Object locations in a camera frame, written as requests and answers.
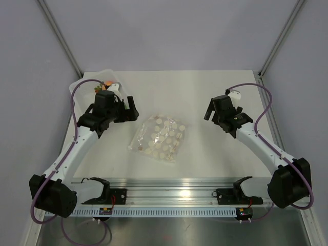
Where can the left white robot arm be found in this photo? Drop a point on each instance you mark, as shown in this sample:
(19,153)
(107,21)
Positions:
(53,191)

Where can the strawberry toy with leaves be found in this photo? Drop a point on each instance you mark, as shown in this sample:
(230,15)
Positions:
(100,87)

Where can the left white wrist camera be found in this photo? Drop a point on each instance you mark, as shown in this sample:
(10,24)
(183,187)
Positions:
(114,87)

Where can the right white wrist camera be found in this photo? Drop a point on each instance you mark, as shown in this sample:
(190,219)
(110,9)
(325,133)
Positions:
(233,94)

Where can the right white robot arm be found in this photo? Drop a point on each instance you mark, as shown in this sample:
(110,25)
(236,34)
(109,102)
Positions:
(290,179)

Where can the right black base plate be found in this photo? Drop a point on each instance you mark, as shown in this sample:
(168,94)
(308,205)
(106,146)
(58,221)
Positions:
(228,196)

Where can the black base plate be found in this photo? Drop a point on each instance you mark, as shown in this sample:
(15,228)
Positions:
(228,196)
(113,195)

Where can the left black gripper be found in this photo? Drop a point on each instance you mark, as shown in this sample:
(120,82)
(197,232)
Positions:
(128,115)

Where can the right aluminium frame post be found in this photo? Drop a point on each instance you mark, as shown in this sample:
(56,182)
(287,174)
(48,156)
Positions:
(283,35)

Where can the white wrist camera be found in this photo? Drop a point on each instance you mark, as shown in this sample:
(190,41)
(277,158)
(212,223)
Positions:
(233,94)
(114,87)

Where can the white slotted cable duct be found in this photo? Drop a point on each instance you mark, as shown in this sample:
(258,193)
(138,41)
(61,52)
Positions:
(156,212)

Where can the left aluminium frame post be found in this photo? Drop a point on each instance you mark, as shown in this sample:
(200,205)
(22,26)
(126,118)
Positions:
(46,11)

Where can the clear polka dot zip bag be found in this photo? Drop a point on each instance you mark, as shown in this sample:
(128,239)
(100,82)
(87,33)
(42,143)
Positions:
(159,137)

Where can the aluminium mounting rail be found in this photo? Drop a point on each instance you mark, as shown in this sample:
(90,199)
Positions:
(175,192)

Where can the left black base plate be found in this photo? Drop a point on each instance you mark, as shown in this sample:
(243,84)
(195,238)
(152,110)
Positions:
(113,195)

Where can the aluminium frame post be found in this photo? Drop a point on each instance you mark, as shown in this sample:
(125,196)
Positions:
(46,11)
(283,35)

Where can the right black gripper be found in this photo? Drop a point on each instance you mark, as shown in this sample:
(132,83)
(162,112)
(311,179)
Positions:
(210,109)

